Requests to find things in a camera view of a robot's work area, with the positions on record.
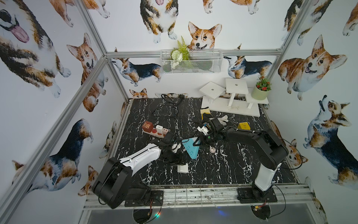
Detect white square plug adapter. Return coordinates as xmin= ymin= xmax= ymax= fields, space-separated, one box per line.
xmin=177 ymin=163 xmax=188 ymax=174

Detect dark red cube plug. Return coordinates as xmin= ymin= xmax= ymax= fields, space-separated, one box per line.
xmin=142 ymin=121 xmax=154 ymax=133

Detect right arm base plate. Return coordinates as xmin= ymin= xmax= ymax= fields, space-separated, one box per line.
xmin=237 ymin=187 xmax=278 ymax=203

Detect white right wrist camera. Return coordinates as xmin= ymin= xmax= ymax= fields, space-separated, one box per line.
xmin=197 ymin=126 xmax=210 ymax=136

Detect green fern white flower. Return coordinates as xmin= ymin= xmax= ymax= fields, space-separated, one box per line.
xmin=170 ymin=37 xmax=190 ymax=69

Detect white fabric glove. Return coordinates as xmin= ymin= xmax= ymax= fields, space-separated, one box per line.
xmin=218 ymin=115 xmax=228 ymax=126

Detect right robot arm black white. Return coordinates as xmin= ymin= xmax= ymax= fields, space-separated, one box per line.
xmin=193 ymin=116 xmax=289 ymax=201

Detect white wooden display stand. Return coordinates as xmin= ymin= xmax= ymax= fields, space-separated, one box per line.
xmin=200 ymin=78 xmax=269 ymax=117

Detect teal triangular power strip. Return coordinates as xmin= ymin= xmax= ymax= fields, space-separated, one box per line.
xmin=181 ymin=137 xmax=199 ymax=160

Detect yellow cube socket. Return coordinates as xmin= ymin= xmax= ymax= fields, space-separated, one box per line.
xmin=238 ymin=122 xmax=251 ymax=130

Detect green pot red flowers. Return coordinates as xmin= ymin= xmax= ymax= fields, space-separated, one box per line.
xmin=251 ymin=76 xmax=271 ymax=100

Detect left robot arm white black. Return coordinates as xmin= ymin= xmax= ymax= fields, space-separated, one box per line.
xmin=92 ymin=133 xmax=185 ymax=209

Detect white wire wall basket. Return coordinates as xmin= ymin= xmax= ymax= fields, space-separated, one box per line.
xmin=160 ymin=49 xmax=223 ymax=74

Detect beige power strip with plugs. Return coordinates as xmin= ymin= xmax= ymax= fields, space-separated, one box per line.
xmin=143 ymin=125 xmax=170 ymax=138

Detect black cable bundle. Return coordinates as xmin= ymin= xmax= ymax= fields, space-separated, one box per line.
xmin=150 ymin=93 xmax=186 ymax=118

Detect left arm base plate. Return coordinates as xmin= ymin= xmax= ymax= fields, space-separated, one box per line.
xmin=125 ymin=189 xmax=164 ymax=207

